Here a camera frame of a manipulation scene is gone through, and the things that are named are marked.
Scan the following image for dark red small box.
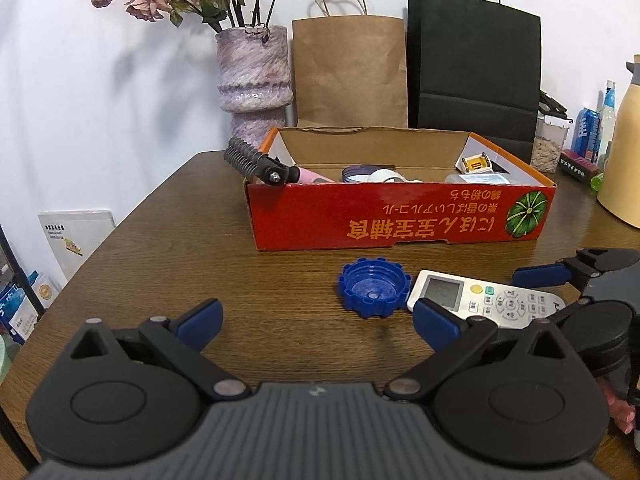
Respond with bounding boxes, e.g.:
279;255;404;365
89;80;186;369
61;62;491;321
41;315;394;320
559;150;601;185

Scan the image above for blue rimmed jar lid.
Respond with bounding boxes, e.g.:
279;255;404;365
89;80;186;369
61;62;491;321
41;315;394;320
342;165;396;183

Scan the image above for pink mottled ceramic vase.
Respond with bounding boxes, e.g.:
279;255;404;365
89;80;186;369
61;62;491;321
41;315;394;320
216;26;294;148

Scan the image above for black paper bag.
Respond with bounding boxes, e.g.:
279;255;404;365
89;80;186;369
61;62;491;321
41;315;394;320
406;0;542;160

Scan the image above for white labelled cylinder bottle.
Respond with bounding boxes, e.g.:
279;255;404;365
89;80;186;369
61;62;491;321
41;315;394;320
445;174;511;185

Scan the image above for blue white packages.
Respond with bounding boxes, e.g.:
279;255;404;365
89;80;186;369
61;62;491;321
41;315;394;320
0;271;60;344

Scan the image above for green bottle cap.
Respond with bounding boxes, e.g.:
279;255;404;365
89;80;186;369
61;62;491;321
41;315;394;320
590;174;603;192

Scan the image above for clear jar of seeds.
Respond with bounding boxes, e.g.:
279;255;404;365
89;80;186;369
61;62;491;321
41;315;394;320
530;91;573;172

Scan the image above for mint green plate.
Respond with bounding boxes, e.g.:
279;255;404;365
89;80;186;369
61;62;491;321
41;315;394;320
0;336;12;384

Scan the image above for blue drink can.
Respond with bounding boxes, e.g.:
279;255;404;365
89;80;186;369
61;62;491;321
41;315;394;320
572;108;601;162

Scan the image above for white booklet against wall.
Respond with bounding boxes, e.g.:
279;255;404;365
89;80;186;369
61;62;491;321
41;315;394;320
38;209;115;281

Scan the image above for orange cardboard box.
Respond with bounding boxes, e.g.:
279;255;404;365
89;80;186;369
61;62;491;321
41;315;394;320
244;127;556;250

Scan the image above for beige thermos jug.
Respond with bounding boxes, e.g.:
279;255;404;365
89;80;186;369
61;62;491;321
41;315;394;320
598;54;640;229

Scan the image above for pink grey pet brush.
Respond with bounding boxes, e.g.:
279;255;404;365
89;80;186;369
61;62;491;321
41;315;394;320
224;136;332;186

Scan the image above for clear plastic bottle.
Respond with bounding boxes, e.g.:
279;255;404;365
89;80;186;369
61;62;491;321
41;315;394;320
597;80;615;168

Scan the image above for white remote control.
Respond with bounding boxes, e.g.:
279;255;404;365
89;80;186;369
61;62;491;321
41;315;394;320
407;270;565;330

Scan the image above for blue ridged bottle cap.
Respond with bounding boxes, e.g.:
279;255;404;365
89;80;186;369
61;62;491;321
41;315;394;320
337;257;411;318

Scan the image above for white spray bottle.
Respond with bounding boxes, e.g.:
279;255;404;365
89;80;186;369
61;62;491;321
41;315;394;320
367;168;420;183

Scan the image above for brown paper bag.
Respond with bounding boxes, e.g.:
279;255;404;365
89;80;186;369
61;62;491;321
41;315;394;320
292;0;408;128

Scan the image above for black metal stand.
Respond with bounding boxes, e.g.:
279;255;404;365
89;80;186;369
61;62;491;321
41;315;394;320
0;229;46;472

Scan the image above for yellow small box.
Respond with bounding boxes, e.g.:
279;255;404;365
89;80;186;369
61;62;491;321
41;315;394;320
456;153;494;174

